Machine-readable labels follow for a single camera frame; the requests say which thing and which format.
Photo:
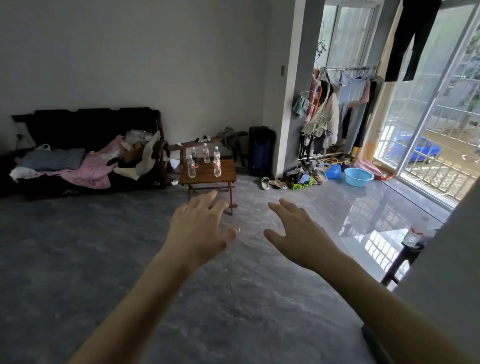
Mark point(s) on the person's right hand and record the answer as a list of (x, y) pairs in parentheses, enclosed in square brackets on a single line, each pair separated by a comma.
[(305, 243)]

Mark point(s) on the person's left hand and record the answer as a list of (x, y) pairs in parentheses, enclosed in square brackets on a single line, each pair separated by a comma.
[(195, 234)]

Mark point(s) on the clear water bottle red label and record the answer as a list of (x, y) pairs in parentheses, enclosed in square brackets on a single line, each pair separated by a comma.
[(412, 236), (217, 167), (216, 151), (206, 153), (191, 167)]

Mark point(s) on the clear water bottle green label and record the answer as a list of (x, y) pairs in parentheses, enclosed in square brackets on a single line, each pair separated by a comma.
[(195, 155)]

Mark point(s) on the person's right forearm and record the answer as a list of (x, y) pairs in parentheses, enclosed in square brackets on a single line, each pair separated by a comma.
[(393, 318)]

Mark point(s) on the person's left forearm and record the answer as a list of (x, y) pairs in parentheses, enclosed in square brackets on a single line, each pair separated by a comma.
[(131, 318)]

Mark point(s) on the small wooden table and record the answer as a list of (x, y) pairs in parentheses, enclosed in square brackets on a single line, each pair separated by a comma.
[(204, 175)]

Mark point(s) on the pile of mixed clothes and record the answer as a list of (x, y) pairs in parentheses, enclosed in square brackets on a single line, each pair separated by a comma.
[(300, 179)]

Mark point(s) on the grey slipper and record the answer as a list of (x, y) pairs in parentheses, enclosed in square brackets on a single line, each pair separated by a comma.
[(265, 183), (320, 174)]

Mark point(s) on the white paper sheet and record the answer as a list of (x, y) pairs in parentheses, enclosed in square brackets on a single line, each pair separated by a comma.
[(174, 163)]

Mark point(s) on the blue plastic bag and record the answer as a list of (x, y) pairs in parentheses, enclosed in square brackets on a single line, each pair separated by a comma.
[(333, 171)]

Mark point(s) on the light blue plastic basin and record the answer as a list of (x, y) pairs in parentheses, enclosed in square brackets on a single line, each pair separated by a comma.
[(359, 177)]

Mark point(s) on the cream cloth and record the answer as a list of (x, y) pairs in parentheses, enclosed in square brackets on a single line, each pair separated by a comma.
[(146, 159)]

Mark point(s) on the long wooden bench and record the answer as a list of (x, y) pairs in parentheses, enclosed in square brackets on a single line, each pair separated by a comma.
[(195, 143)]

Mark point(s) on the white navy socks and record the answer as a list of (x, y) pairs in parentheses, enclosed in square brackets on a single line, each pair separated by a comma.
[(203, 138)]

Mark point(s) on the dark wooden stool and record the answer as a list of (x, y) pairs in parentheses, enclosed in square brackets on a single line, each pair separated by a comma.
[(401, 262)]

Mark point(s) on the pink plastic basin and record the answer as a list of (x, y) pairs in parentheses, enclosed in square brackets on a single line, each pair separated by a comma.
[(369, 168)]

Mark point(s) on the brown cardboard box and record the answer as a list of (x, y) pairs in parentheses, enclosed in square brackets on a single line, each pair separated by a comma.
[(131, 153)]

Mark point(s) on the grey green garment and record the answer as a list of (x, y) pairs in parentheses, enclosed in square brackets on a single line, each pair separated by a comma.
[(227, 137)]

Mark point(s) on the dark blue suitcase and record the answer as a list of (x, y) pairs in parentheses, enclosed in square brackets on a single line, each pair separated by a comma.
[(261, 150)]

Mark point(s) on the clear plastic bag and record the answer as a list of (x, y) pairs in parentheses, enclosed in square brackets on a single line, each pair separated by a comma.
[(137, 135)]

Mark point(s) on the pink cloth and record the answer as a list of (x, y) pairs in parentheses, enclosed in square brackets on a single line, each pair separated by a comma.
[(90, 170)]

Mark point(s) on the row of hanging clothes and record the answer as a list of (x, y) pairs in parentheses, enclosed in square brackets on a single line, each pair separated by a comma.
[(330, 108)]

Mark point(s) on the teal hanging cloth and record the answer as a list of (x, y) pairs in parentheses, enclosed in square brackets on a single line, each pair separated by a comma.
[(300, 106)]

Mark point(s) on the blue car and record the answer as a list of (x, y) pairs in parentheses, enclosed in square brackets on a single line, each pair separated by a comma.
[(416, 148)]

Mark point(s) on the dark wooden sofa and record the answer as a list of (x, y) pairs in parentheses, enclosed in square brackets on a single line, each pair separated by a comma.
[(86, 123)]

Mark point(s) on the grey cushion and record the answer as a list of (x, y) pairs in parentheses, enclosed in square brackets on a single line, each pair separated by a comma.
[(48, 159)]

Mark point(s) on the white cloth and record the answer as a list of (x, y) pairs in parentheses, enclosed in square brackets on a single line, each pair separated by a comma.
[(24, 173)]

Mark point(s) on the glass sliding door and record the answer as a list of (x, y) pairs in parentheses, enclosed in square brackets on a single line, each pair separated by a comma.
[(431, 112)]

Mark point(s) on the side glass window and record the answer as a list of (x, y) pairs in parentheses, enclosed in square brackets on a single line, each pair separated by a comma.
[(348, 33)]

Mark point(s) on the black hanging trousers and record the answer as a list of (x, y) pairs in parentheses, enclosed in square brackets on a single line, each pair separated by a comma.
[(412, 37)]

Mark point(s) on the metal clothes rail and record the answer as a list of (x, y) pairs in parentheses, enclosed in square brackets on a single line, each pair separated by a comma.
[(348, 68)]

